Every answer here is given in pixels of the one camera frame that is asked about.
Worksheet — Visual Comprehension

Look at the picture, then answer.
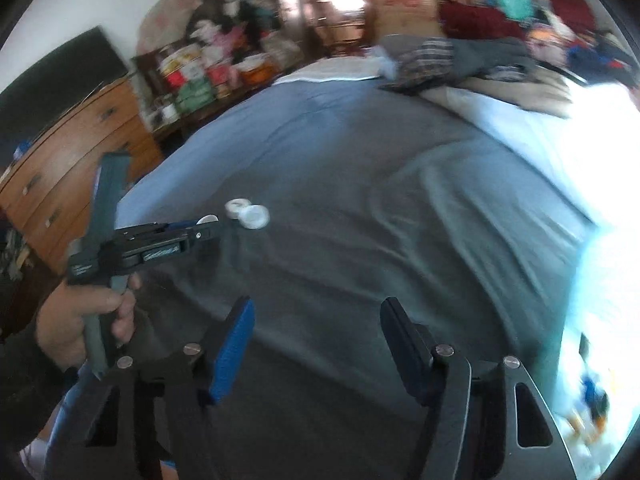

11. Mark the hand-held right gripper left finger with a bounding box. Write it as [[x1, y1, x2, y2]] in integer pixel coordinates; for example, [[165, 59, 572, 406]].
[[47, 296, 256, 480]]

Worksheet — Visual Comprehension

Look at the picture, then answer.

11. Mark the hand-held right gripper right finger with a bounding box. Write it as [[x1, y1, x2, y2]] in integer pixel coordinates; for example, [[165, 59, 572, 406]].
[[380, 297, 576, 480]]

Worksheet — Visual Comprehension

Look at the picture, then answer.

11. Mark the pile of white bottle caps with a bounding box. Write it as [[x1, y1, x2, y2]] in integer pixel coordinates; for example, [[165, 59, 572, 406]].
[[196, 199, 271, 231]]

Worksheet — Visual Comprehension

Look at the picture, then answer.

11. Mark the person's left forearm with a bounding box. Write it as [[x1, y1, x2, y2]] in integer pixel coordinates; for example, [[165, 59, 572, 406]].
[[0, 310, 78, 456]]

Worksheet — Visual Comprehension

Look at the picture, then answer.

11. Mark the person's left hand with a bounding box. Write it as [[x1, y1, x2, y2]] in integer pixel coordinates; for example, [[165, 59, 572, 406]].
[[36, 274, 143, 369]]

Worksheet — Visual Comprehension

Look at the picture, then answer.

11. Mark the dark wooden side table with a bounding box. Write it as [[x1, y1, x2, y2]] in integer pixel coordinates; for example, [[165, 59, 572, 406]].
[[132, 50, 306, 143]]

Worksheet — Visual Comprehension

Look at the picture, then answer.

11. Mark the wooden dresser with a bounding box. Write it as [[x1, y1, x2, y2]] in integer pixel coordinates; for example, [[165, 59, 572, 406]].
[[0, 77, 163, 276]]

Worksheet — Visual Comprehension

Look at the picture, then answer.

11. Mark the dark patterned cloth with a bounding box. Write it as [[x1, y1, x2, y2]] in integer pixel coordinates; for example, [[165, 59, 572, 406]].
[[0, 227, 31, 281]]

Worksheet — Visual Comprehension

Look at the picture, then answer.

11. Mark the pile of shopping bags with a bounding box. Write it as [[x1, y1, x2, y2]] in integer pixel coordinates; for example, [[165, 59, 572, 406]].
[[155, 42, 301, 111]]

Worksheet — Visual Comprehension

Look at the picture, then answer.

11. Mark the black television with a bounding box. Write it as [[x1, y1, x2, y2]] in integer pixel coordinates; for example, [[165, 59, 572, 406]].
[[0, 26, 130, 141]]

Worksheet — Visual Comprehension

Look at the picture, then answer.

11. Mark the cream knitted towel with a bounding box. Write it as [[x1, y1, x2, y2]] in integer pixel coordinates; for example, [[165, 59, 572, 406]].
[[272, 57, 386, 86]]

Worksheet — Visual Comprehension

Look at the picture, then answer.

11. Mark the pink patterned round board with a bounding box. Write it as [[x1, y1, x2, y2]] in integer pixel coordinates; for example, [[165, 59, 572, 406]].
[[135, 0, 206, 56]]

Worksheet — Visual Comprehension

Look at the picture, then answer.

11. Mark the heap of mixed clothes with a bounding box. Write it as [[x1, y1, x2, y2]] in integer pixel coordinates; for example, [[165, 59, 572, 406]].
[[185, 0, 281, 56]]

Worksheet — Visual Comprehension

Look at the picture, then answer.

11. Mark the white bed sheet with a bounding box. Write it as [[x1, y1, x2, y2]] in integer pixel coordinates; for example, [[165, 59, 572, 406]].
[[440, 80, 640, 241]]

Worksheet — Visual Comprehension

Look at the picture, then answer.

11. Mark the plaid shirt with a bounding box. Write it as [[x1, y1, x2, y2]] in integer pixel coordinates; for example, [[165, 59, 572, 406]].
[[380, 37, 458, 92]]

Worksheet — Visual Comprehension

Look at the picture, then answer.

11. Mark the dark red cloth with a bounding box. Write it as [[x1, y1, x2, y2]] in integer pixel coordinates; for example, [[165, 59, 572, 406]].
[[437, 0, 526, 41]]

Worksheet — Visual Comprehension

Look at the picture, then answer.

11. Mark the heap of colourful clothes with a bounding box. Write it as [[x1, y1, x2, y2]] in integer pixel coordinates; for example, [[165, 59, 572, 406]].
[[525, 0, 636, 86]]

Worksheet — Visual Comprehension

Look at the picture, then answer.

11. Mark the teal round bag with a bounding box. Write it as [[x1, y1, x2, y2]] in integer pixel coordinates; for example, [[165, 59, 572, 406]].
[[485, 0, 533, 21]]

